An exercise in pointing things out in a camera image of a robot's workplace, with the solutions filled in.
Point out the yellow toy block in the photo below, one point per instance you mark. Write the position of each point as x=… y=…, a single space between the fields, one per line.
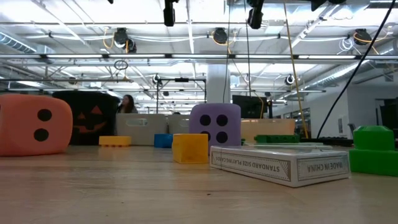
x=189 y=149

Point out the orange foam die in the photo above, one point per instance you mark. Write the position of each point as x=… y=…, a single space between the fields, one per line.
x=18 y=124

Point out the black monitor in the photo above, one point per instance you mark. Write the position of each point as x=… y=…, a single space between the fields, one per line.
x=248 y=107

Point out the person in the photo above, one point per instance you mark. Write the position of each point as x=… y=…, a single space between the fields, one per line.
x=127 y=105

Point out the grey plastic bin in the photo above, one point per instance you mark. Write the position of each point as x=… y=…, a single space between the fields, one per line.
x=178 y=124
x=140 y=133

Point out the orange plastic bin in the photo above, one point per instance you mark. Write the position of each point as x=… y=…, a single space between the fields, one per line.
x=267 y=127

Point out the purple foam die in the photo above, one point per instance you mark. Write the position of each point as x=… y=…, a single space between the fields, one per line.
x=214 y=128

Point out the black jack-o-lantern bucket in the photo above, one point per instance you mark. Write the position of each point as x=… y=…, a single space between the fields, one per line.
x=77 y=99

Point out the blue stepped toy block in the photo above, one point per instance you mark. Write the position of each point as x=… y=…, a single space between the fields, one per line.
x=163 y=140

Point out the teal framed card deck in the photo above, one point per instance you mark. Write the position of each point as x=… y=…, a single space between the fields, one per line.
x=280 y=145

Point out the orange flat toy brick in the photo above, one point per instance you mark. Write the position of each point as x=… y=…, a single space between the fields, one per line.
x=115 y=141

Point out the white playing card deck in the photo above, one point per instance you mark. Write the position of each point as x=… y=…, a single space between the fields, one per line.
x=280 y=168

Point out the green two-stud toy block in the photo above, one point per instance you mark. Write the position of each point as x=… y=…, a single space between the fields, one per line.
x=373 y=155

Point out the black metal rig frame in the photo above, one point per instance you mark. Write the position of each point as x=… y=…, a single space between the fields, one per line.
x=182 y=80

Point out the long ceiling light rail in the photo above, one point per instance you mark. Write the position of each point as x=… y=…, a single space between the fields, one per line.
x=93 y=56

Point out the silver ventilation duct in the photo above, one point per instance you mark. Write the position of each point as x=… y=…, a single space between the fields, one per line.
x=15 y=43

